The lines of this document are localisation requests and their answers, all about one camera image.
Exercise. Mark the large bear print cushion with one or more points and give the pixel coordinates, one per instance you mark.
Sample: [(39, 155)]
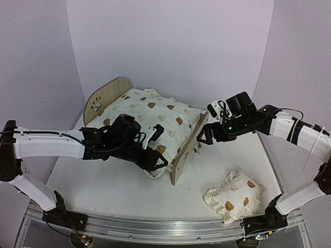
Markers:
[(149, 109)]

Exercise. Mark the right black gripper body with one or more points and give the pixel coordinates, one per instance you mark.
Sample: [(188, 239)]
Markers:
[(240, 126)]

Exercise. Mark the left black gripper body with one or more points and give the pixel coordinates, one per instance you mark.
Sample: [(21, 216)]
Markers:
[(122, 151)]

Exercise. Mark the small bear print pillow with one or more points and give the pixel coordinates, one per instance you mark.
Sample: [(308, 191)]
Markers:
[(238, 196)]

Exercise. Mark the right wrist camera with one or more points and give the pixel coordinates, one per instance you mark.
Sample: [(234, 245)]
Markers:
[(218, 110)]

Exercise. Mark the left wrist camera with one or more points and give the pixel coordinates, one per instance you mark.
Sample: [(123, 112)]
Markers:
[(152, 134)]

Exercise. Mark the wooden pet bed frame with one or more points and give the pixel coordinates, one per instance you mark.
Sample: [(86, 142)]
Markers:
[(117, 87)]

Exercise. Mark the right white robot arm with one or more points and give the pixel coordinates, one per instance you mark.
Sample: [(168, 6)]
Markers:
[(313, 138)]

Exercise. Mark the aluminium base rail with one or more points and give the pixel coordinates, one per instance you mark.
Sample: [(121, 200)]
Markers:
[(177, 231)]

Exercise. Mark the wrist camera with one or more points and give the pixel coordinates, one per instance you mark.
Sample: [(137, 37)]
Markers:
[(152, 134), (218, 110)]

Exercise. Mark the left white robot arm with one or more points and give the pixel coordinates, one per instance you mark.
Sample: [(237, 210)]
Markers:
[(19, 143)]

